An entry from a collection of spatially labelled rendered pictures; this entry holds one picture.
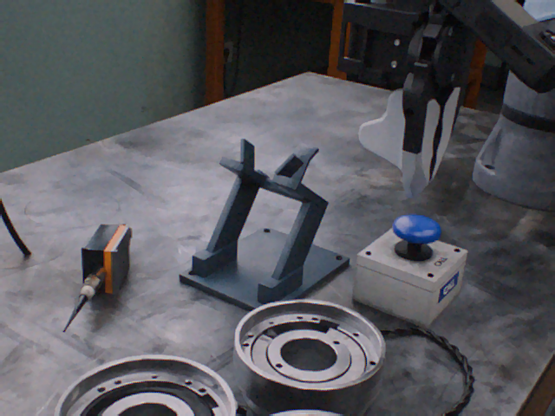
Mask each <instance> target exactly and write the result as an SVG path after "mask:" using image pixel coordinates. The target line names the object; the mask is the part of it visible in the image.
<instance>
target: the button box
mask: <svg viewBox="0 0 555 416"><path fill-rule="evenodd" d="M407 244H408V241H405V240H403V239H400V238H398V237H397V236H396V235H395V234H394V232H393V228H392V229H390V230H388V232H387V233H385V234H384V235H383V236H381V237H380V238H377V239H376V240H375V241H374V242H373V243H372V244H371V245H370V246H369V247H368V248H365V249H364V250H362V251H361V252H360V253H358V254H357V262H356V276H355V284H353V292H352V300H354V301H357V302H360V303H362V305H366V306H369V307H371V308H373V309H378V310H380V311H382V312H384V313H387V314H389V315H392V316H394V317H396V318H400V319H402V320H404V321H406V322H411V323H413V324H414V325H415V326H418V327H422V328H428V327H429V326H431V325H432V324H433V323H434V321H435V320H436V319H437V318H438V317H439V316H440V315H441V314H442V313H443V312H444V311H445V309H446V308H447V307H448V306H449V305H450V304H451V303H453V302H454V300H455V299H456V297H457V296H458V295H459V294H460V285H461V280H462V275H463V270H465V266H466V260H467V250H463V249H461V248H458V247H454V246H452V245H449V244H444V243H441V241H438V240H437V241H434V243H432V244H422V245H421V250H419V251H411V250H408V249H407Z"/></svg>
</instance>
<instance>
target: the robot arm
mask: <svg viewBox="0 0 555 416"><path fill-rule="evenodd" d="M348 22H349V23H351V26H350V36H349V44H348V54H347V57H344V49H345V39H346V29H347V27H348ZM475 37H476V38H478V39H479V40H480V41H481V42H482V43H484V44H485V46H486V47H487V48H488V49H490V50H491V51H492V52H493V53H494V54H495V55H496V56H497V57H498V58H499V59H500V60H501V61H503V62H504V63H505V64H506V65H507V66H508V67H509V69H510V70H509V76H508V81H507V85H506V90H505V94H504V100H503V104H502V109H501V114H500V117H499V120H498V122H497V123H496V125H495V127H494V130H493V131H492V132H491V133H490V135H489V136H488V138H487V141H486V144H485V145H484V146H483V147H482V148H481V151H480V153H479V155H478V157H477V159H476V162H475V167H474V168H473V182H474V183H475V184H476V185H477V186H478V187H479V188H480V189H481V190H482V191H484V192H487V193H489V194H491V196H492V197H494V198H498V199H500V200H504V201H506V202H508V203H511V204H515V205H520V207H525V208H529V209H534V210H540V211H554V212H555V0H526V3H524V7H521V6H520V5H519V4H518V3H517V1H515V0H349V1H344V2H343V16H342V26H341V35H340V45H339V56H338V60H337V65H336V70H337V71H342V72H345V74H350V75H358V80H360V81H368V82H373V83H377V84H381V85H382V84H383V83H387V82H388V81H392V82H397V83H401V84H404V86H403V88H401V89H398V90H396V91H394V92H393V93H392V94H391V95H390V96H389V99H388V105H387V110H386V113H384V114H383V115H382V117H381V118H380V119H375V120H372V121H369V122H366V123H363V124H362V125H361V127H360V131H359V140H360V143H361V144H362V146H363V147H364V148H365V149H368V150H370V151H371V152H372V153H375V154H376V156H379V157H381V158H383V159H385V160H387V161H388V162H389V163H392V164H394V165H395V166H398V167H399V169H400V170H401V172H403V184H404V188H405V191H406V195H407V198H416V197H418V196H419V195H420V194H421V192H422V191H423V190H424V188H426V187H427V186H428V185H429V184H430V182H431V180H432V179H433V178H434V177H435V174H436V173H437V169H438V167H439V164H440V162H441V158H442V156H443V153H445V151H446V149H447V143H448V141H449V138H450V133H451V132H453V131H454V127H455V122H456V120H457V117H458V113H459V110H460V107H461V105H462V101H463V98H464V94H465V90H466V86H467V77H468V76H469V69H470V62H471V60H472V57H473V50H474V49H475V43H476V38H475Z"/></svg>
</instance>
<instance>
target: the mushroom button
mask: <svg viewBox="0 0 555 416"><path fill-rule="evenodd" d="M393 232H394V234H395V235H396V236H397V237H398V238H400V239H403V240H405V241H408V244H407V249H408V250H411V251H419V250H421V245H422V244H432V243H434V241H437V240H439V239H440V237H441V227H440V225H439V224H438V223H437V222H436V221H434V220H433V219H430V218H428V217H426V216H422V215H416V214H409V215H403V216H400V217H398V219H396V221H394V224H393Z"/></svg>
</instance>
